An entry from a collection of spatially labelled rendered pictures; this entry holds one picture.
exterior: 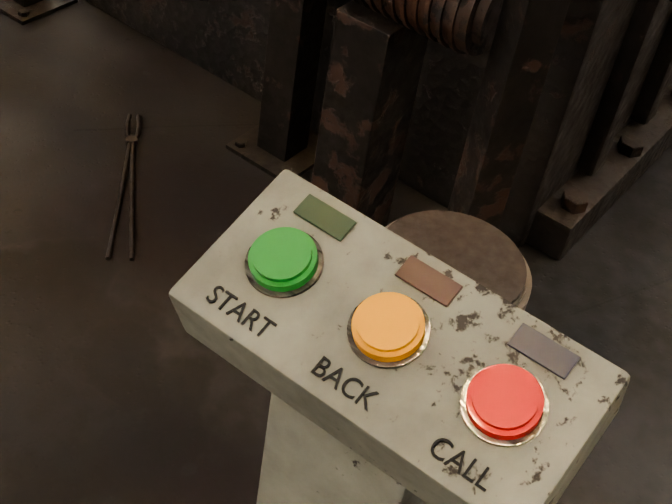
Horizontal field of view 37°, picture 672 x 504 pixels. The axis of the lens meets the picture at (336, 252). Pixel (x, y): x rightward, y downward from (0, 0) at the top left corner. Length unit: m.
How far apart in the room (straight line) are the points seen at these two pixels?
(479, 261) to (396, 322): 0.20
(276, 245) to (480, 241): 0.22
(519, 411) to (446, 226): 0.26
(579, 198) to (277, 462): 0.99
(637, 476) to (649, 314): 0.30
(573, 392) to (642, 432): 0.85
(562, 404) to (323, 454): 0.15
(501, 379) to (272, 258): 0.15
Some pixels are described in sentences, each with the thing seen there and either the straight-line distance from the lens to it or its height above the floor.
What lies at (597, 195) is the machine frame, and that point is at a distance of 1.61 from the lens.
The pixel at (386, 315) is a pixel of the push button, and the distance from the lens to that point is 0.55.
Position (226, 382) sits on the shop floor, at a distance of 1.30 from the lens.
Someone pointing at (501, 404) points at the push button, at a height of 0.61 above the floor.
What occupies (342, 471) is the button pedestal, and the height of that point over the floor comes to 0.51.
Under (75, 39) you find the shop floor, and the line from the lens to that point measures 1.91.
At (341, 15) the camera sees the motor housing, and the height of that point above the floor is 0.40.
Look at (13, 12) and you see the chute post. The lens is 1.97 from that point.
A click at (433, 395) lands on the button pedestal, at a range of 0.54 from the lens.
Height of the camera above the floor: 1.00
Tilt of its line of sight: 42 degrees down
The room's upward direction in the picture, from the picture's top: 10 degrees clockwise
